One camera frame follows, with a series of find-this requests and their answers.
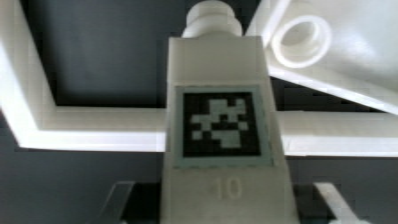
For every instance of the white front fence bar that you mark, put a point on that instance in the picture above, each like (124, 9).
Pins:
(126, 130)

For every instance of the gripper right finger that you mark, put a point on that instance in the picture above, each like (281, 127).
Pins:
(322, 205)

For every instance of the white table leg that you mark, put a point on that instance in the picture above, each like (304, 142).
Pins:
(226, 184)

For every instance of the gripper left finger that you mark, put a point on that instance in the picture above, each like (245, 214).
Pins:
(132, 204)

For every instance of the white square table top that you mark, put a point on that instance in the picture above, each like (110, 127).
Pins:
(331, 47)

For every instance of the white left fence bar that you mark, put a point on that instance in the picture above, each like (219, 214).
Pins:
(25, 96)

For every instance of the white fence bar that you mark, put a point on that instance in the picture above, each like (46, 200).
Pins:
(126, 130)
(25, 96)

